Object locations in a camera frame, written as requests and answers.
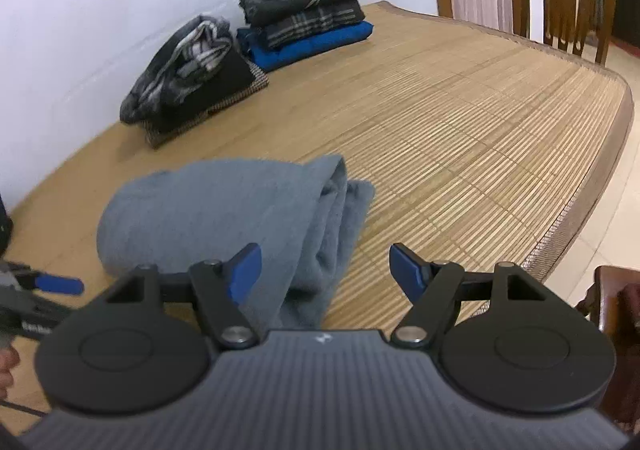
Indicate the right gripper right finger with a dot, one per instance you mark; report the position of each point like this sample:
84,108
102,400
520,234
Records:
437,289

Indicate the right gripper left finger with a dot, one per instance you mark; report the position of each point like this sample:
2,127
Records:
215,290

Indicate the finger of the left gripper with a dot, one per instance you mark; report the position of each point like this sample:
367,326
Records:
23,277

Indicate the grey fleece garment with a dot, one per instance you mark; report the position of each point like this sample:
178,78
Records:
305,217

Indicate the person's left hand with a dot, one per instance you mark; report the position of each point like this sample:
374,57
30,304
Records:
9,359

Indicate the black folded bag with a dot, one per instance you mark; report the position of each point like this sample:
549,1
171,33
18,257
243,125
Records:
6,228

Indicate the dark wooden furniture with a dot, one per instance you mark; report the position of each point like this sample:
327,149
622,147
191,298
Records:
612,304

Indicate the houndstooth folded garment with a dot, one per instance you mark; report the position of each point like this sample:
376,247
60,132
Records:
236,79

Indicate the plaid black white garment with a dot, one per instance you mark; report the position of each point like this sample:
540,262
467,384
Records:
188,59

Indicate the blue folded garment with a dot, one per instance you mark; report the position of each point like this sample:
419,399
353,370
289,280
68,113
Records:
267,59

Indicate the dark plaid folded garment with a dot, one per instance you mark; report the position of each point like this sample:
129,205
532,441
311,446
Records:
311,22

